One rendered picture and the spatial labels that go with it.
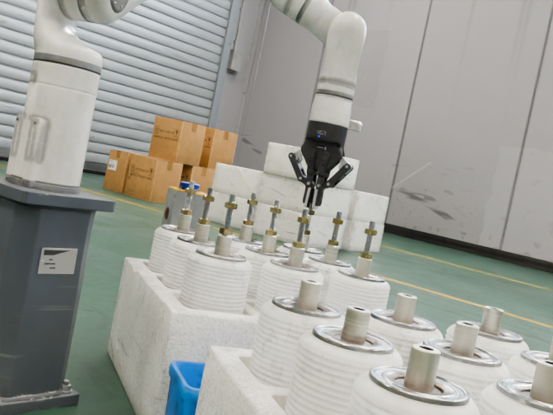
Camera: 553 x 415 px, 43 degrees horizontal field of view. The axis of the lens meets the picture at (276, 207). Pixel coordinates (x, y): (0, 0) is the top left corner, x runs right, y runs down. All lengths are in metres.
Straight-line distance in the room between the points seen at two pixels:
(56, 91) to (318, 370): 0.56
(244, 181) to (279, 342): 3.54
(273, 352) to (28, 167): 0.45
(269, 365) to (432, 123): 6.28
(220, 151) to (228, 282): 4.38
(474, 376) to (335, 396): 0.13
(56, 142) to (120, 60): 6.15
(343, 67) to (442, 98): 5.66
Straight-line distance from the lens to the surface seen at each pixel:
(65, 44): 1.01
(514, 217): 6.50
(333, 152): 1.31
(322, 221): 4.00
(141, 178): 5.04
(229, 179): 4.33
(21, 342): 1.02
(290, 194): 3.99
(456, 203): 6.72
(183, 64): 7.64
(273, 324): 0.73
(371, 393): 0.53
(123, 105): 7.20
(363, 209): 4.32
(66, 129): 1.00
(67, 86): 1.00
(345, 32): 1.30
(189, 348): 0.97
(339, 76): 1.31
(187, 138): 5.08
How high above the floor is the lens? 0.39
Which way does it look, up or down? 3 degrees down
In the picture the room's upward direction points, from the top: 11 degrees clockwise
